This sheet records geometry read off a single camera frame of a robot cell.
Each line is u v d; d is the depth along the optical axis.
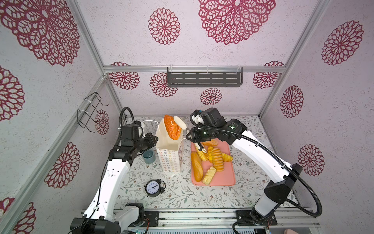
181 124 0.71
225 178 0.88
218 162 0.90
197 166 0.88
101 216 0.38
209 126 0.54
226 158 0.90
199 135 0.61
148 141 0.66
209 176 0.83
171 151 0.70
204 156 0.92
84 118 0.75
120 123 0.55
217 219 0.76
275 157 0.44
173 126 0.73
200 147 0.64
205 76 0.92
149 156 0.95
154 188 0.81
